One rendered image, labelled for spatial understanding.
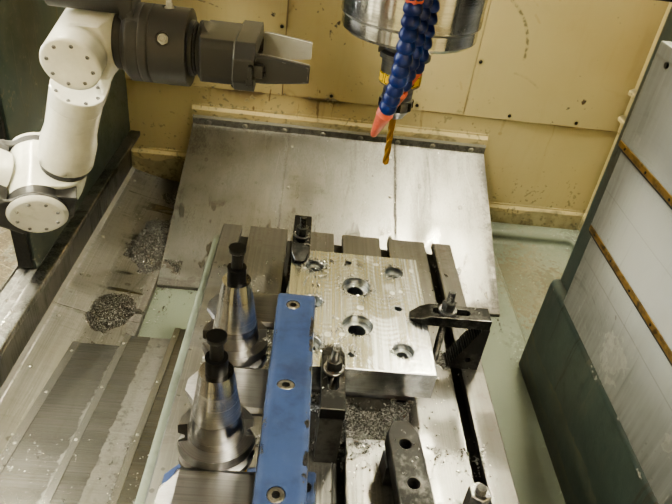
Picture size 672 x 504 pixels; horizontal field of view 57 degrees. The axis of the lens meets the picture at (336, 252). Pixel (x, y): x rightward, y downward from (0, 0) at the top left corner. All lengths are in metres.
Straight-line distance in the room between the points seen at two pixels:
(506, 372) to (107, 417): 0.89
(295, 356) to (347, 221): 1.16
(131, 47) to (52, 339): 0.84
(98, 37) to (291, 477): 0.51
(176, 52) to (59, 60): 0.12
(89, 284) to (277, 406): 1.10
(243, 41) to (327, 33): 1.09
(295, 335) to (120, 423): 0.62
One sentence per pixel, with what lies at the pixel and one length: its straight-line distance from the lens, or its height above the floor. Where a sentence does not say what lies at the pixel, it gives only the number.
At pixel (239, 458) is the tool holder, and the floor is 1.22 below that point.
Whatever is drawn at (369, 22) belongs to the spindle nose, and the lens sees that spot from 0.69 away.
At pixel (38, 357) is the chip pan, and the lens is 1.41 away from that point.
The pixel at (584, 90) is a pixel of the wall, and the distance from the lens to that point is 1.98.
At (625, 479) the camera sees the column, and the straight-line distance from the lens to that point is 1.14.
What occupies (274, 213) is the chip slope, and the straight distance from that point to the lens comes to 1.71.
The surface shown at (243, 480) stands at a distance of 0.50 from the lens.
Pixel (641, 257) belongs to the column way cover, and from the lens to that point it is 1.07.
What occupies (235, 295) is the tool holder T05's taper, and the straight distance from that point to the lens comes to 0.54.
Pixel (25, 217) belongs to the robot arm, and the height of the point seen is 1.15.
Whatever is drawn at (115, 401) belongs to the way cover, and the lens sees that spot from 1.21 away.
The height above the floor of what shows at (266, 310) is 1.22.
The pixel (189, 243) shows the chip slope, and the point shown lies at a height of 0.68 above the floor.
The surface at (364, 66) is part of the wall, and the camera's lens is 1.82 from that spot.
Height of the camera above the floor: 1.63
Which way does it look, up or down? 35 degrees down
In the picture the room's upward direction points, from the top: 8 degrees clockwise
